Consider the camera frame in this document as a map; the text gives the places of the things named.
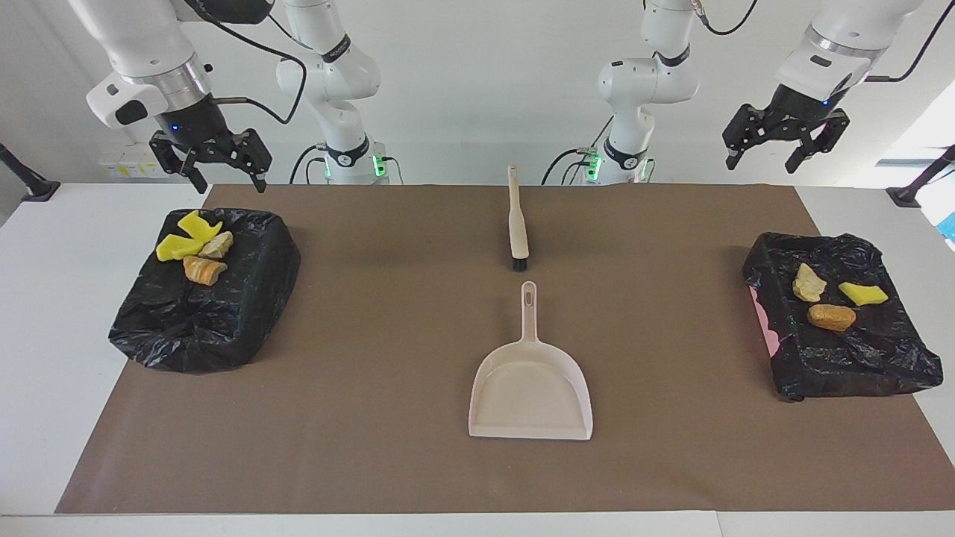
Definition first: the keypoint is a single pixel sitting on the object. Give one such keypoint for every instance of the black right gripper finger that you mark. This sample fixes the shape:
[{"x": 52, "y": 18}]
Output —
[
  {"x": 183, "y": 160},
  {"x": 255, "y": 155}
]

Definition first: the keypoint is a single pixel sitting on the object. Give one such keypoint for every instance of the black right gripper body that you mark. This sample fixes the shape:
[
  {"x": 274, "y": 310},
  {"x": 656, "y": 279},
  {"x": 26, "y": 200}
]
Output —
[{"x": 195, "y": 123}]

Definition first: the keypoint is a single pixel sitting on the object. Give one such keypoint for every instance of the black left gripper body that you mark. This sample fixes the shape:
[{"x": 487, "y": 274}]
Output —
[{"x": 802, "y": 104}]

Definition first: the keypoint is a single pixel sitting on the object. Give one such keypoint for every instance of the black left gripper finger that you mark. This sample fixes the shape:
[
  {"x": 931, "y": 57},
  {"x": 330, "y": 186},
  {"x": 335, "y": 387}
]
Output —
[
  {"x": 746, "y": 130},
  {"x": 824, "y": 138}
]

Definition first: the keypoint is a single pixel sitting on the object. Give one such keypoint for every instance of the notched yellow foam chunk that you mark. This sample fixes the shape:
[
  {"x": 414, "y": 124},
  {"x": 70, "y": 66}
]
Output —
[{"x": 196, "y": 224}]

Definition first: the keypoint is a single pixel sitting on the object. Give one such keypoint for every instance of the pale beige bread chunk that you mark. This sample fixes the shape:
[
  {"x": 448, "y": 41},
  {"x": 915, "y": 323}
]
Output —
[{"x": 216, "y": 245}]

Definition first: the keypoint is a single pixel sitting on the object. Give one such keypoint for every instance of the orange striped croissant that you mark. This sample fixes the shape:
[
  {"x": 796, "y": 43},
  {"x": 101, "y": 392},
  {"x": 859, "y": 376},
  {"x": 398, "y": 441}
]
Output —
[{"x": 201, "y": 270}]

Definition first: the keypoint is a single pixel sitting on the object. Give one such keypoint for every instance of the small ridged shell pastry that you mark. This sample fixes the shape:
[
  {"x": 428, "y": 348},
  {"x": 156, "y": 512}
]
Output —
[{"x": 809, "y": 285}]

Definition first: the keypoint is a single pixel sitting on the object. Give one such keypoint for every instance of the small yellow foam chunk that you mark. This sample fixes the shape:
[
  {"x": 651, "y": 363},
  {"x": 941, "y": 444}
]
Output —
[{"x": 862, "y": 293}]

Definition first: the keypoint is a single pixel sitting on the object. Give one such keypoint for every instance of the brown oval bread roll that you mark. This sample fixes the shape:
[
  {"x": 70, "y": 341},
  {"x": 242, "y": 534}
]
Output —
[{"x": 830, "y": 317}]

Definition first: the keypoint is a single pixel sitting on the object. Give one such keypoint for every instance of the beige hand brush black bristles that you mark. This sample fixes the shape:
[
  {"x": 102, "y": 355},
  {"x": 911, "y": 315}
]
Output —
[{"x": 518, "y": 231}]

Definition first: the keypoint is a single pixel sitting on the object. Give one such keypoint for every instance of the beige plastic dustpan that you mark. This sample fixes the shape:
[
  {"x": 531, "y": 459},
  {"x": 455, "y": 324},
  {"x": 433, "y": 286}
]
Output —
[{"x": 530, "y": 391}]

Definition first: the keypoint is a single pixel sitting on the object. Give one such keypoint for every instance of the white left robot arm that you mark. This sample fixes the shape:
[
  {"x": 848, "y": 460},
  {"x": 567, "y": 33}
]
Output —
[{"x": 649, "y": 74}]

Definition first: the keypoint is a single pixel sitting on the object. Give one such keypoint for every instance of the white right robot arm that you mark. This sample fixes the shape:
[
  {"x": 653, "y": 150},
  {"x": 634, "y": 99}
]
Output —
[{"x": 328, "y": 67}]

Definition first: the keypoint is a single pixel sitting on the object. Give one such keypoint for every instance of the black bag lined bin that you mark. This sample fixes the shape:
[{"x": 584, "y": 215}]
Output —
[{"x": 201, "y": 321}]

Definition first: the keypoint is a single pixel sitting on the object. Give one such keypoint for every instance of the pink plastic bin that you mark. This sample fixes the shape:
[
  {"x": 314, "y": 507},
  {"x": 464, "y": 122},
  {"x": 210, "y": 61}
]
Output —
[{"x": 766, "y": 324}]

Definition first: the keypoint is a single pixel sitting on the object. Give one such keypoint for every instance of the right black bag bin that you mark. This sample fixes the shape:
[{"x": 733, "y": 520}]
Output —
[{"x": 858, "y": 358}]

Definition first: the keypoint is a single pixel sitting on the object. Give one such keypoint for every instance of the blue object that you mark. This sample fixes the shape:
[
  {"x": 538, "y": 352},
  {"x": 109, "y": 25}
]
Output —
[{"x": 950, "y": 226}]

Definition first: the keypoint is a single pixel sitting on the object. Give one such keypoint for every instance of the brown table mat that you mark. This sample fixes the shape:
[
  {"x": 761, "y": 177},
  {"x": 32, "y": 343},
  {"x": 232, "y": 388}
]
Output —
[{"x": 373, "y": 447}]

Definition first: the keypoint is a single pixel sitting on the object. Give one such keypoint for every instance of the white wall box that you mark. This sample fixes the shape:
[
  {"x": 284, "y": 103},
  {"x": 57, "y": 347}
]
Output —
[{"x": 123, "y": 168}]

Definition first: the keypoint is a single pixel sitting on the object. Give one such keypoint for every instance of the black camera stand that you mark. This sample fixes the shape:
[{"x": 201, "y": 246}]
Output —
[
  {"x": 37, "y": 188},
  {"x": 906, "y": 195}
]

